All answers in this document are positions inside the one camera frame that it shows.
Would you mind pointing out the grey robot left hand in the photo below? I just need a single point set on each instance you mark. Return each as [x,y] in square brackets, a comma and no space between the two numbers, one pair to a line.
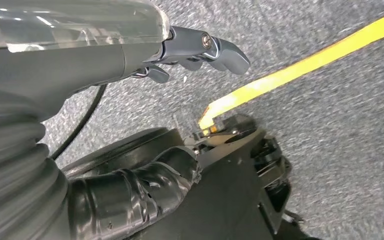
[62,66]

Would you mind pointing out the yellow floor tape square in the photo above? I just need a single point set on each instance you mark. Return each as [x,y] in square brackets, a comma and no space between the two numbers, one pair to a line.
[294,71]

